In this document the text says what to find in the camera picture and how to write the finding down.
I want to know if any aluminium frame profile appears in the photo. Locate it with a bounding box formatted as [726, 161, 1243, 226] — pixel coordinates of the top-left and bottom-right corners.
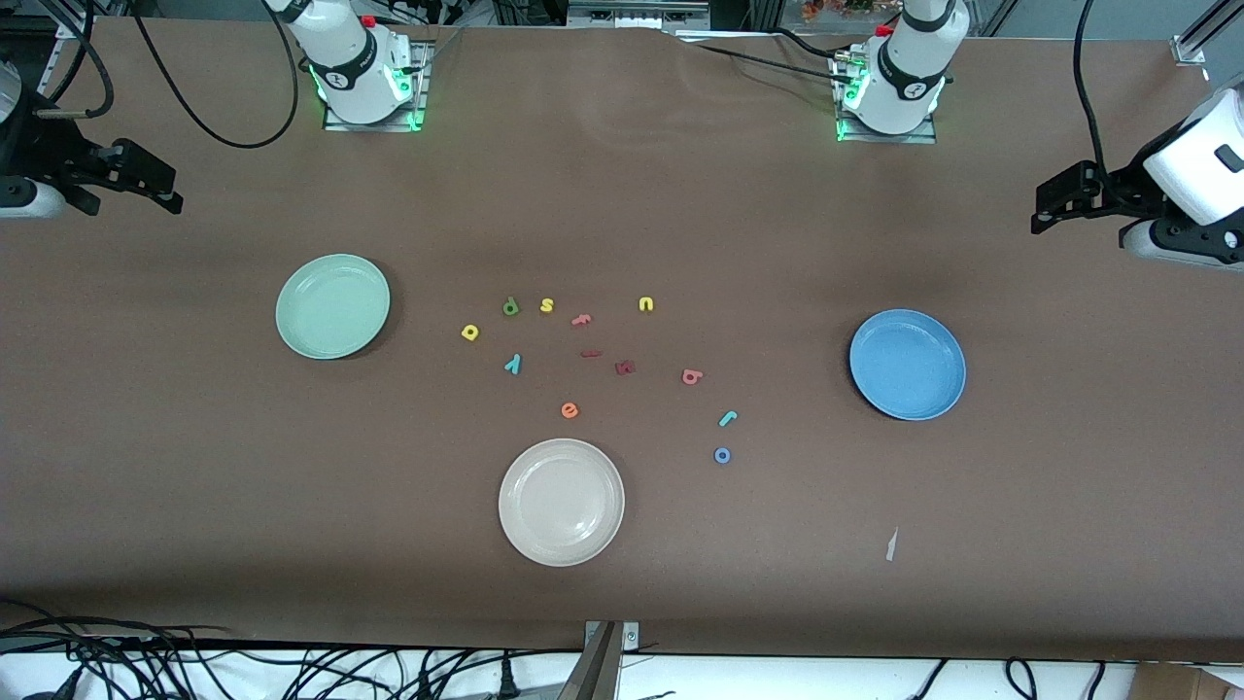
[1171, 0, 1244, 67]
[37, 0, 98, 98]

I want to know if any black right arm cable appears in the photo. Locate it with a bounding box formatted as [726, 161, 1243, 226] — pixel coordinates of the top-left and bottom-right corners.
[131, 0, 300, 150]

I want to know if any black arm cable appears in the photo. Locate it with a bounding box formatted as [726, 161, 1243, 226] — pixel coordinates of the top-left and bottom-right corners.
[131, 0, 300, 150]
[1072, 0, 1111, 191]

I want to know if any black base cable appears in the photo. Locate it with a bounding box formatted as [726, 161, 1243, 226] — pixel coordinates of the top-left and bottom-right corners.
[695, 27, 848, 87]

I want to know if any cardboard box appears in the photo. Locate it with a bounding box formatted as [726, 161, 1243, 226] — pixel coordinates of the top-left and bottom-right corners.
[1132, 661, 1244, 700]

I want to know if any green plate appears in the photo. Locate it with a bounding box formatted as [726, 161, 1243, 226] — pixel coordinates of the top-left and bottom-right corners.
[275, 254, 392, 361]

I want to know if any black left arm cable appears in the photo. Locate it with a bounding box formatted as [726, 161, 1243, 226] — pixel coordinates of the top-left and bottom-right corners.
[1072, 0, 1111, 191]

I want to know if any blue plate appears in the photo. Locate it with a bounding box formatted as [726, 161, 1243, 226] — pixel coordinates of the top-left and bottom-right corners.
[849, 309, 967, 421]

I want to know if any black cable with brass plug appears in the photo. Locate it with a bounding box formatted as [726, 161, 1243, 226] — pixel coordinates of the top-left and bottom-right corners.
[34, 0, 116, 120]

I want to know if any beige plate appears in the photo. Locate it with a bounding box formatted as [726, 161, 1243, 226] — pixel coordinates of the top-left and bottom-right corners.
[499, 438, 626, 568]

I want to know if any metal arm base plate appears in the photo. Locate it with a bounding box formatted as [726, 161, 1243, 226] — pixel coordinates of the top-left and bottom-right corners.
[324, 41, 429, 132]
[834, 53, 939, 145]

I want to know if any grey metal box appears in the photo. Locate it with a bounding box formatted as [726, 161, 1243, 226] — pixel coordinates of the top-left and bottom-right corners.
[567, 0, 712, 30]

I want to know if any metal table edge bracket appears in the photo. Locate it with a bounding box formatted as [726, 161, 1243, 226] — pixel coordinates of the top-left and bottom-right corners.
[556, 620, 640, 700]

